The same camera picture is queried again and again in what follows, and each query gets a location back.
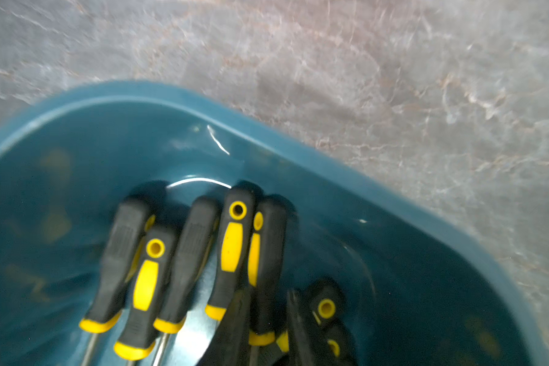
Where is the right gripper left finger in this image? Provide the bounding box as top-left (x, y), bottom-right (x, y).
top-left (197, 287), bottom-right (252, 366)

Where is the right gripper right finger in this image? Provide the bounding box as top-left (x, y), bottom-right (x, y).
top-left (286, 289), bottom-right (336, 366)

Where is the teal plastic storage box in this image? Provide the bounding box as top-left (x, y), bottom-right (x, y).
top-left (0, 82), bottom-right (549, 365)

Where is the file tool in box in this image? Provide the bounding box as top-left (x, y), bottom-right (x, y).
top-left (114, 224), bottom-right (178, 365)
top-left (274, 280), bottom-right (348, 354)
top-left (324, 320), bottom-right (357, 365)
top-left (79, 197), bottom-right (156, 365)
top-left (248, 198), bottom-right (288, 365)
top-left (152, 196), bottom-right (220, 365)
top-left (205, 187), bottom-right (256, 322)

